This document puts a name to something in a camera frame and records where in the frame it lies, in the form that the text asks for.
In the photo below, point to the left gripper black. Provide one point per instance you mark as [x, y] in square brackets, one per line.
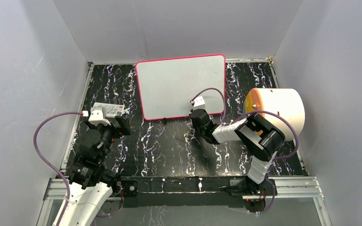
[124, 129]

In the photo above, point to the pink framed whiteboard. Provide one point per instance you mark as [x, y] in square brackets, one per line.
[166, 86]

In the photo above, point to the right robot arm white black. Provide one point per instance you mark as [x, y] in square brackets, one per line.
[262, 138]

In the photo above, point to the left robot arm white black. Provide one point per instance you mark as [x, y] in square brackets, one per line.
[90, 183]

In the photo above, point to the white printed card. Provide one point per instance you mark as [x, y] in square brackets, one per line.
[111, 110]

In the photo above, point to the white cylinder orange end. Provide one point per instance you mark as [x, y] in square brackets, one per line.
[285, 103]

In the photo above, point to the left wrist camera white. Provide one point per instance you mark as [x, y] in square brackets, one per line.
[98, 116]

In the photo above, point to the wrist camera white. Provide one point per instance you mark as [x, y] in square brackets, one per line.
[98, 116]
[198, 103]

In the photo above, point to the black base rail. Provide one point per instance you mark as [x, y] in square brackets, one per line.
[223, 198]

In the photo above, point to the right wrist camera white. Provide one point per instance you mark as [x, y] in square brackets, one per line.
[198, 103]

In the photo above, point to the aluminium frame rail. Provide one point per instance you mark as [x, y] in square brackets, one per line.
[286, 187]

